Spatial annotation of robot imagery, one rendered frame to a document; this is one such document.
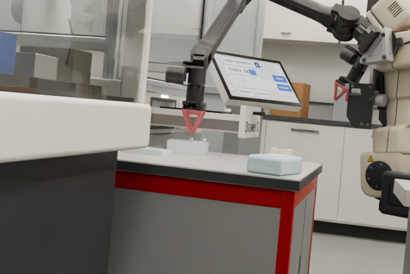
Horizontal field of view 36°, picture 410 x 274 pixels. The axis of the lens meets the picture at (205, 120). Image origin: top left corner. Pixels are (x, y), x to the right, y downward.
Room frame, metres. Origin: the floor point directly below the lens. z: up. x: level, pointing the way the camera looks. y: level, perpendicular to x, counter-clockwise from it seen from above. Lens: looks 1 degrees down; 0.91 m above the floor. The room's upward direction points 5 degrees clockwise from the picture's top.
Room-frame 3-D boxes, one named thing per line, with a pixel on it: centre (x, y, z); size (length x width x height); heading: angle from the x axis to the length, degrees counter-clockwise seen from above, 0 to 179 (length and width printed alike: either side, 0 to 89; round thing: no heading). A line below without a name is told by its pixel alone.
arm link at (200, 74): (2.02, 0.04, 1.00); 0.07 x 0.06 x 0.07; 89
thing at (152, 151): (1.85, 0.16, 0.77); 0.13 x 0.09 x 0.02; 72
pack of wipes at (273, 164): (1.60, -0.19, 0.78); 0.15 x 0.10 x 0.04; 151
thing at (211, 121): (2.31, 0.04, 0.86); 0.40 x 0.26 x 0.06; 75
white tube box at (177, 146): (2.03, 0.05, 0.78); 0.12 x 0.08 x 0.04; 85
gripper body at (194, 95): (2.02, 0.04, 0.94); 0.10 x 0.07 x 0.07; 173
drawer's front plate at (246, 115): (2.26, -0.16, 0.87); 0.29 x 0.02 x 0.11; 165
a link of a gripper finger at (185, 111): (2.01, 0.04, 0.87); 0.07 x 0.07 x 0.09; 83
